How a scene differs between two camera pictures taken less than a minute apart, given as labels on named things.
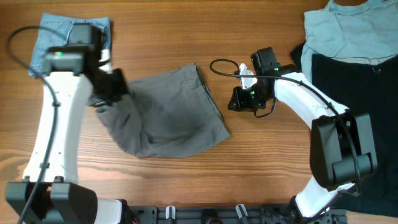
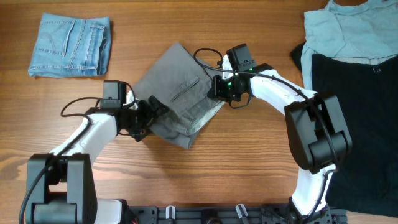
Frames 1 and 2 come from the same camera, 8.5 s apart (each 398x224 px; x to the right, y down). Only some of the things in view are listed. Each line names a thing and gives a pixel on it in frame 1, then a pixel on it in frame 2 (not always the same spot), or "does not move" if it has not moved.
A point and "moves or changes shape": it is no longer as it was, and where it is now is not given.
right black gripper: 240,103 to 217,92
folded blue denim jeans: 54,30 does not move
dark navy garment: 370,84 does not move
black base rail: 231,214 does not move
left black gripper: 121,89 to 150,115
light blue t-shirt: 365,33 does not move
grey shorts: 166,114 moves or changes shape
